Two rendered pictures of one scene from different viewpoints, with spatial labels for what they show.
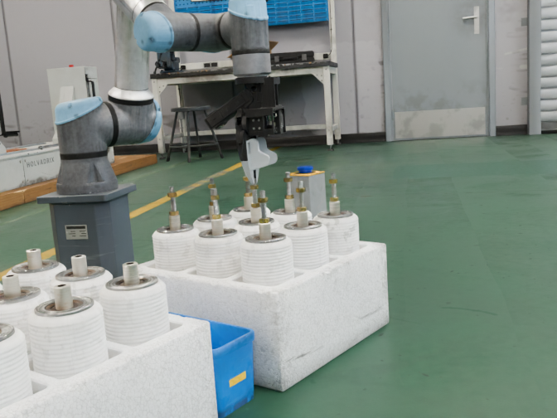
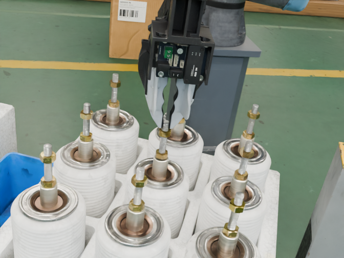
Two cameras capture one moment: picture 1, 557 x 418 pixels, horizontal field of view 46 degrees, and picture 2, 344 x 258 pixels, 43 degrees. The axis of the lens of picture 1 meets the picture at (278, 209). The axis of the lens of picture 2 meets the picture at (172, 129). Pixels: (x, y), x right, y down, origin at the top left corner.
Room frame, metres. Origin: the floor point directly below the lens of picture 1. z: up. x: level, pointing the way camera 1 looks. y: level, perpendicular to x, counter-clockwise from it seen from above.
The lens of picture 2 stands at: (1.09, -0.42, 0.64)
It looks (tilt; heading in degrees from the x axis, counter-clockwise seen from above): 31 degrees down; 62
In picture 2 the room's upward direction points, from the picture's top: 8 degrees clockwise
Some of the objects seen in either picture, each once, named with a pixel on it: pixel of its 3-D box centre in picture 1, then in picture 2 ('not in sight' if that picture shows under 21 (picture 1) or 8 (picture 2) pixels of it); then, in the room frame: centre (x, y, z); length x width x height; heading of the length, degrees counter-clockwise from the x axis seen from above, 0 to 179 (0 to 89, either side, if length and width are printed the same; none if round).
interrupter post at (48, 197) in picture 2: (264, 231); (48, 194); (1.17, 0.03, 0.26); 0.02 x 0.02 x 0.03
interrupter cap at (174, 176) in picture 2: (256, 221); (158, 173); (1.34, 0.05, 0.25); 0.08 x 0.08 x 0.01
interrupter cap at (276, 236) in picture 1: (265, 238); (48, 201); (1.17, 0.03, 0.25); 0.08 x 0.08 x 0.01
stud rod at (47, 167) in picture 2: (263, 211); (48, 170); (1.17, 0.03, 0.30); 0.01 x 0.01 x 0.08
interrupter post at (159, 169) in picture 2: (255, 216); (159, 166); (1.34, 0.05, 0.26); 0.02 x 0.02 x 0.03
